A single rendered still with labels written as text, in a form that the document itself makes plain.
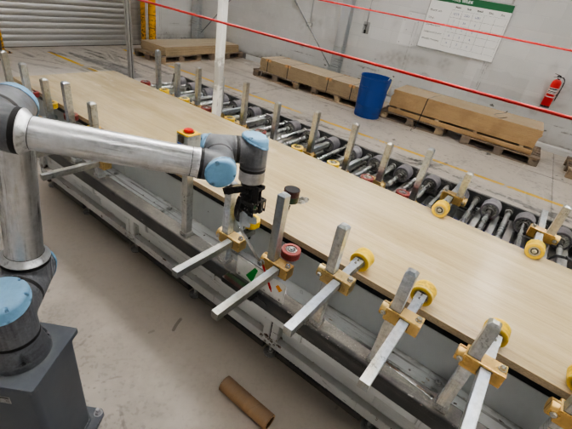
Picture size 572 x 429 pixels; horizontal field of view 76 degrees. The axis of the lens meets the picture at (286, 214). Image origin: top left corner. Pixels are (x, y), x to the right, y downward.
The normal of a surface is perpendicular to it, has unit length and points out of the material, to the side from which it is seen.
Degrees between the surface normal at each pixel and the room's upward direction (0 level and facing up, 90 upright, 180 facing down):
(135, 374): 0
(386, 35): 90
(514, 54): 90
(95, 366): 0
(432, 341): 90
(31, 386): 0
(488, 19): 90
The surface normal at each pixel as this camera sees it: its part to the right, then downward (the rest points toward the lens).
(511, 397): -0.59, 0.34
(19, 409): -0.07, 0.52
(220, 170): 0.29, 0.55
